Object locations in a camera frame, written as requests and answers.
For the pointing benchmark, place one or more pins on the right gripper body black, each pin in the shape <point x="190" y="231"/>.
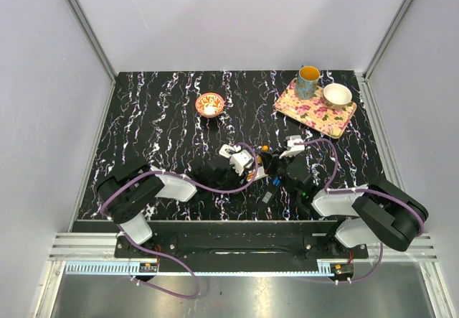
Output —
<point x="290" y="158"/>

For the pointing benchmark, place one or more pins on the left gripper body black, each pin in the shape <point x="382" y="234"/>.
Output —
<point x="232" y="179"/>

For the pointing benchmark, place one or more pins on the white remote orange batteries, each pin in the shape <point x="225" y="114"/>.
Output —
<point x="259" y="174"/>

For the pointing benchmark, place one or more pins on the black remote blue batteries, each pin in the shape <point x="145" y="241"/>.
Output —
<point x="270" y="193"/>

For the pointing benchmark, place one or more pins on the white remote black batteries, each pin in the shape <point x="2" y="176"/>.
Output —
<point x="227" y="151"/>

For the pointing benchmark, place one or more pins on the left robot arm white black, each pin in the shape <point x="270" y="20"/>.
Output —
<point x="129" y="188"/>

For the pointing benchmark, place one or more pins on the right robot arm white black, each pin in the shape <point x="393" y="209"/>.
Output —
<point x="375" y="212"/>

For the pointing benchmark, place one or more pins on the floral tray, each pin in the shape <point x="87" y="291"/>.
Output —
<point x="315" y="113"/>

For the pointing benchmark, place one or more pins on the orange patterned small bowl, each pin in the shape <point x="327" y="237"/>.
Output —
<point x="209" y="105"/>

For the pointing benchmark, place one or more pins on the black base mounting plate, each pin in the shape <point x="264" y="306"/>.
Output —
<point x="242" y="247"/>

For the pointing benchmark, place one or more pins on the cream white bowl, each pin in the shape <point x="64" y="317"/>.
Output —
<point x="337" y="95"/>

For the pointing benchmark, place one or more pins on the blue mug yellow inside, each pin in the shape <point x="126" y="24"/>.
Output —
<point x="307" y="82"/>

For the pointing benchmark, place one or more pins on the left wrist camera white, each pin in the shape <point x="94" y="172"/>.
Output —
<point x="241" y="160"/>

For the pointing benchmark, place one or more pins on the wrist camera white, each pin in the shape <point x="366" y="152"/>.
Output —
<point x="293" y="146"/>
<point x="241" y="160"/>

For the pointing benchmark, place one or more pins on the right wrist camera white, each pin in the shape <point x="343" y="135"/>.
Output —
<point x="293" y="146"/>

